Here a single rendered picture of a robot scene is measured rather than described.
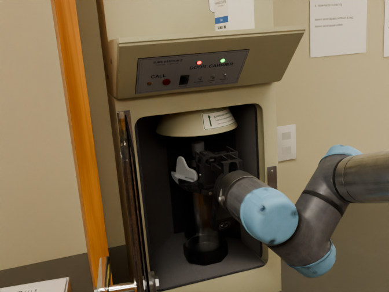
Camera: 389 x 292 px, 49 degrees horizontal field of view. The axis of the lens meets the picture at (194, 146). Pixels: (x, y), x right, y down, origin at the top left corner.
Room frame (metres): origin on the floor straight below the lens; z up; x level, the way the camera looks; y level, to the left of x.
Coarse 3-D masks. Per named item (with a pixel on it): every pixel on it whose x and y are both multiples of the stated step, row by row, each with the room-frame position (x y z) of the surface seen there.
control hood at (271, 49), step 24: (120, 48) 0.66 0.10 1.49; (144, 48) 0.67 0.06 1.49; (168, 48) 0.68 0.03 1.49; (192, 48) 0.70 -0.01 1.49; (216, 48) 0.71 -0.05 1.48; (240, 48) 0.73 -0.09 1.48; (264, 48) 0.75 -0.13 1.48; (288, 48) 0.76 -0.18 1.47; (120, 72) 0.69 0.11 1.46; (264, 72) 0.80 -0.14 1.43; (120, 96) 0.73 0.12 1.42
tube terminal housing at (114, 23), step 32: (96, 0) 0.86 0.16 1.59; (128, 0) 0.77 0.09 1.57; (160, 0) 0.79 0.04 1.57; (192, 0) 0.81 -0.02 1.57; (256, 0) 0.84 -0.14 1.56; (128, 32) 0.77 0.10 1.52; (160, 32) 0.79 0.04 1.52; (192, 32) 0.81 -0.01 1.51; (160, 96) 0.79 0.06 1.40; (192, 96) 0.80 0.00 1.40; (224, 96) 0.82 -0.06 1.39; (256, 96) 0.84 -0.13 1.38; (128, 224) 0.78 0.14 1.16; (128, 256) 0.84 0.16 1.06; (192, 288) 0.79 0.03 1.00; (224, 288) 0.81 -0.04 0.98; (256, 288) 0.84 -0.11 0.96
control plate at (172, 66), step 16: (144, 64) 0.69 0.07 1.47; (160, 64) 0.70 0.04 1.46; (176, 64) 0.71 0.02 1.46; (192, 64) 0.72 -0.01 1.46; (208, 64) 0.74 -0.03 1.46; (224, 64) 0.75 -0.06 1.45; (240, 64) 0.76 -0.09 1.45; (144, 80) 0.72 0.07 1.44; (160, 80) 0.73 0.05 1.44; (176, 80) 0.74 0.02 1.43; (192, 80) 0.75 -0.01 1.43; (208, 80) 0.77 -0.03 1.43; (224, 80) 0.78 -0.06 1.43
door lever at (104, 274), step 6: (102, 258) 0.55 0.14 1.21; (108, 258) 0.55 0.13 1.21; (102, 264) 0.54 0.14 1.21; (108, 264) 0.54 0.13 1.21; (102, 270) 0.52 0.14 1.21; (108, 270) 0.52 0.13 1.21; (102, 276) 0.51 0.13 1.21; (108, 276) 0.51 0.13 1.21; (102, 282) 0.49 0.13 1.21; (108, 282) 0.49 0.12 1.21; (132, 282) 0.49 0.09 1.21; (96, 288) 0.48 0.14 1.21; (102, 288) 0.48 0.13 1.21; (108, 288) 0.48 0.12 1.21; (114, 288) 0.48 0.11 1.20; (120, 288) 0.48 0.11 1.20; (126, 288) 0.48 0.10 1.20; (132, 288) 0.48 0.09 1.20
